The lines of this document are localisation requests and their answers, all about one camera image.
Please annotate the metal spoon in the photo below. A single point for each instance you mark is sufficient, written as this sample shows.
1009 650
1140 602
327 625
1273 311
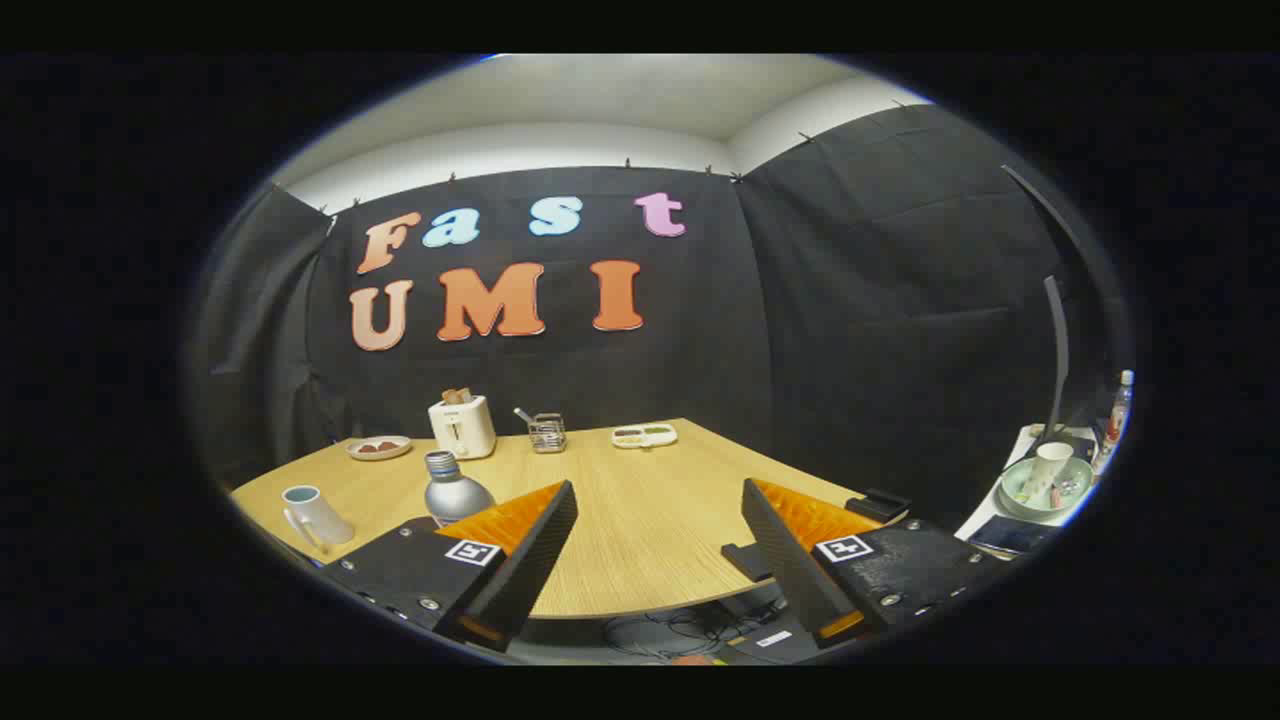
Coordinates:
521 414

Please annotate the black box white label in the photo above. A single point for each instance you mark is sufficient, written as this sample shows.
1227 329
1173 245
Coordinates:
775 640

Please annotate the white toaster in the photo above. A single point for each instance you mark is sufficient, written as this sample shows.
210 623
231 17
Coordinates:
462 430

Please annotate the small beige plate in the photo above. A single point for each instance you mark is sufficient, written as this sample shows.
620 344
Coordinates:
378 452

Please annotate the white side table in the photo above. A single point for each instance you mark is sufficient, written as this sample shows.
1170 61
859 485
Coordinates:
988 512

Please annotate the clear plastic bottle red label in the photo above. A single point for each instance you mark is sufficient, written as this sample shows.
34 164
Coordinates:
1118 410

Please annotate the dark flat notebook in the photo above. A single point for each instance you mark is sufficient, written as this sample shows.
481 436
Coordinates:
1012 535

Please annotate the wooden table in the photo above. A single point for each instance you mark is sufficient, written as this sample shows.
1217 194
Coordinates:
640 520

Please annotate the pale green bowl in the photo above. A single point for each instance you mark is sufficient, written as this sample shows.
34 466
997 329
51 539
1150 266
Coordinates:
1020 492

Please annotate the black table clamp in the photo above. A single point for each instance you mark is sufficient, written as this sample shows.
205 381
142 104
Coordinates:
878 503
745 562

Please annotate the white divided tray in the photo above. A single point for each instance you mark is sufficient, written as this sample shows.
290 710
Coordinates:
644 436

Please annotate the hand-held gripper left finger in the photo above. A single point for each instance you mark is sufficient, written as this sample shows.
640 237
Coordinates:
530 560

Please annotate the white paper cup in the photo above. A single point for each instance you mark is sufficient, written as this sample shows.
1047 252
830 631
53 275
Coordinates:
1050 465

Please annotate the silver juice bottle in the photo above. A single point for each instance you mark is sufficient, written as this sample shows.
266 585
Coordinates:
455 495

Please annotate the brown food pieces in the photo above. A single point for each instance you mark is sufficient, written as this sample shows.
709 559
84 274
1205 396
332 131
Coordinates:
375 446

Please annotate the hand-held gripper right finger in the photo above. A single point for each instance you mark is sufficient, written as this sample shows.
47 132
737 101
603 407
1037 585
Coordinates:
790 560

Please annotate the toast slices in toaster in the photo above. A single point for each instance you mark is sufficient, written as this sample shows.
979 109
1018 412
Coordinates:
458 396

